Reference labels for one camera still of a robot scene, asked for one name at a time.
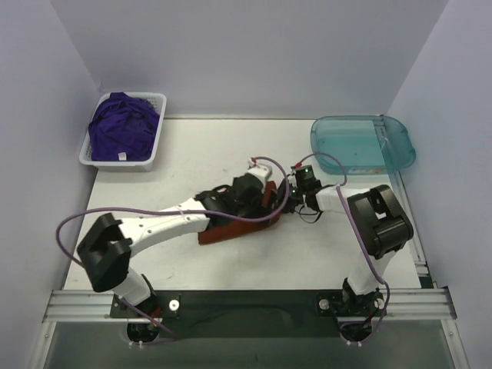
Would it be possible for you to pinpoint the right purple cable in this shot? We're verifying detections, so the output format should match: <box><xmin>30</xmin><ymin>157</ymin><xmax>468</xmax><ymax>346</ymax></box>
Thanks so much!
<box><xmin>294</xmin><ymin>152</ymin><xmax>391</xmax><ymax>343</ymax></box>

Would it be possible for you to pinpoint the white plastic basket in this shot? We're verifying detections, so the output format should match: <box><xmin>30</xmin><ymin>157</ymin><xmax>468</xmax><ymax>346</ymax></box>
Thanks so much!
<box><xmin>79</xmin><ymin>91</ymin><xmax>167</xmax><ymax>172</ymax></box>

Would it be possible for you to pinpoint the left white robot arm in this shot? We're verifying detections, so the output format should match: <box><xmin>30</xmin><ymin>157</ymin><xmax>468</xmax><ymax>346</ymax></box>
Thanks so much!
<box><xmin>77</xmin><ymin>174</ymin><xmax>279</xmax><ymax>308</ymax></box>

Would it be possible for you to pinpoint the purple cable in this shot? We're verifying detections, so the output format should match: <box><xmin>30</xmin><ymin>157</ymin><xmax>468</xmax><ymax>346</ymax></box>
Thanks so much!
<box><xmin>294</xmin><ymin>152</ymin><xmax>391</xmax><ymax>343</ymax></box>
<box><xmin>56</xmin><ymin>155</ymin><xmax>295</xmax><ymax>344</ymax></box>

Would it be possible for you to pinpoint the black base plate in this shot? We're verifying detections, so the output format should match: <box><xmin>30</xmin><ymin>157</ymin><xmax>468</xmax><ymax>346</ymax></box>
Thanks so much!
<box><xmin>109</xmin><ymin>290</ymin><xmax>387</xmax><ymax>339</ymax></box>

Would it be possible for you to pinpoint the brown towel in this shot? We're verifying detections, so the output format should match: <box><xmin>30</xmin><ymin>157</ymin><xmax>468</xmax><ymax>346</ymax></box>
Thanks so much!
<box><xmin>198</xmin><ymin>204</ymin><xmax>281</xmax><ymax>245</ymax></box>

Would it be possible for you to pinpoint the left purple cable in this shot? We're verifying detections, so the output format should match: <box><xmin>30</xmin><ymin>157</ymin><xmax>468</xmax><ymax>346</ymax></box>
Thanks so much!
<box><xmin>56</xmin><ymin>155</ymin><xmax>295</xmax><ymax>344</ymax></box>

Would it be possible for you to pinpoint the blue transparent plastic bin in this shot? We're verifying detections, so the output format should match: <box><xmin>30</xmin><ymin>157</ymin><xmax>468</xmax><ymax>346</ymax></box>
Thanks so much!
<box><xmin>310</xmin><ymin>115</ymin><xmax>416</xmax><ymax>175</ymax></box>

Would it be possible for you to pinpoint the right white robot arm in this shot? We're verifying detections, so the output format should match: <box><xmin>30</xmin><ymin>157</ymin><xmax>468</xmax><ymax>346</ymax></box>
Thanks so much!
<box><xmin>278</xmin><ymin>165</ymin><xmax>414</xmax><ymax>304</ymax></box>

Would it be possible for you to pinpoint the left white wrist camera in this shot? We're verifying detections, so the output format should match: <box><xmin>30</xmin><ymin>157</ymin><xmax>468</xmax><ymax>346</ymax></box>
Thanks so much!
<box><xmin>246</xmin><ymin>158</ymin><xmax>272</xmax><ymax>185</ymax></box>

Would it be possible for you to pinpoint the purple cloth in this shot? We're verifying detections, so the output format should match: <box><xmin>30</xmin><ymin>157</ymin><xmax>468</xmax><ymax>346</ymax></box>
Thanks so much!
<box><xmin>88</xmin><ymin>92</ymin><xmax>160</xmax><ymax>161</ymax></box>

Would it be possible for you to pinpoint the aluminium frame rail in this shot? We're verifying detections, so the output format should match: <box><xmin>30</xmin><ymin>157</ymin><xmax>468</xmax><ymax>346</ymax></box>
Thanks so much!
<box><xmin>43</xmin><ymin>288</ymin><xmax>457</xmax><ymax>323</ymax></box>

